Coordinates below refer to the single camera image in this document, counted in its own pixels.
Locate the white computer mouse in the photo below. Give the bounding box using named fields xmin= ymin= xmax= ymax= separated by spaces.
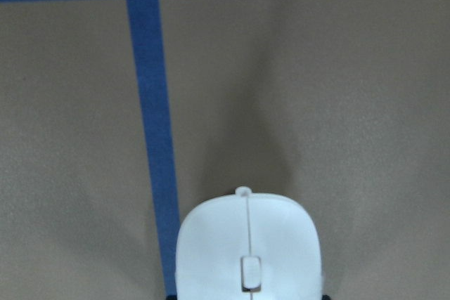
xmin=175 ymin=187 xmax=323 ymax=299

